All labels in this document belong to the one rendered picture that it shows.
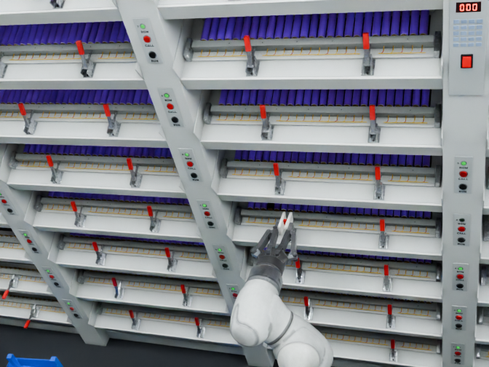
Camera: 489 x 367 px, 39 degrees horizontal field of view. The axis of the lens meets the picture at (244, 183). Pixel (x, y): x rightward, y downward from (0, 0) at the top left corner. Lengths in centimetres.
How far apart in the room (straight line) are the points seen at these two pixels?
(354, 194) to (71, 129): 80
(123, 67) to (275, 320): 73
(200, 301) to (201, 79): 101
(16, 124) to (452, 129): 120
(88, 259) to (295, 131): 102
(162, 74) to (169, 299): 103
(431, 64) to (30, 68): 101
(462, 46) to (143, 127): 86
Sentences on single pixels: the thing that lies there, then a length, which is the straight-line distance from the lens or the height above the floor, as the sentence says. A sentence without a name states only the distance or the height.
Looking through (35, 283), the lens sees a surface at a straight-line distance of 275.
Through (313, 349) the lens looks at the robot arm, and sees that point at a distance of 169.
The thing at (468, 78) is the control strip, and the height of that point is 133.
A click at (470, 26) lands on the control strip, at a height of 145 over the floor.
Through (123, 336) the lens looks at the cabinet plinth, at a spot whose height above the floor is 3.
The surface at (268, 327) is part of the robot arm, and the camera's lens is 166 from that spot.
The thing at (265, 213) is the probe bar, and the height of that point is 78.
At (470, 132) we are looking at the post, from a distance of 161.
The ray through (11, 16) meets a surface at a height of 151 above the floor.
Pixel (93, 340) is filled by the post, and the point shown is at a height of 3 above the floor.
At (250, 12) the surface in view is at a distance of 151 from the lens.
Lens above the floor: 223
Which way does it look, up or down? 43 degrees down
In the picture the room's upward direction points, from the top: 16 degrees counter-clockwise
